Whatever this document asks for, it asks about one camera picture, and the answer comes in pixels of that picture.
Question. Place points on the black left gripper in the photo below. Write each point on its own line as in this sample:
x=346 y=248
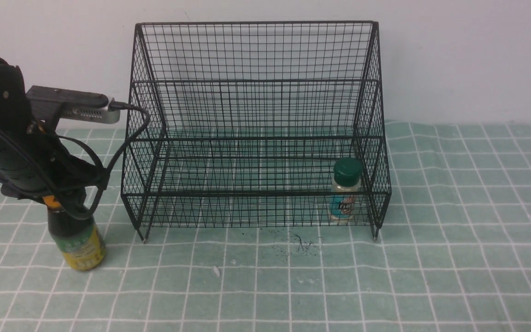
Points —
x=36 y=165

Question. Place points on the dark sauce bottle orange cap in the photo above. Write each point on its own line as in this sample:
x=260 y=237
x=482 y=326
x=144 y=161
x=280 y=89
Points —
x=79 y=241

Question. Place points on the seasoning jar green cap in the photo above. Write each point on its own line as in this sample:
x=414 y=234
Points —
x=346 y=183

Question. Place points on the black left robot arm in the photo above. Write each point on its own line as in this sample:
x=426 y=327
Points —
x=15 y=109

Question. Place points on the green checked tablecloth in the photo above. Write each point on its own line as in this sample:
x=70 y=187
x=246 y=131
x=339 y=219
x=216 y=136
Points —
x=454 y=255

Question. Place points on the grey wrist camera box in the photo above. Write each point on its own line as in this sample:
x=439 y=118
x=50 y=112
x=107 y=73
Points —
x=74 y=106

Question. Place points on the black wire mesh rack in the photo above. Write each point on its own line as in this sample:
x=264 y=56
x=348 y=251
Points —
x=247 y=120

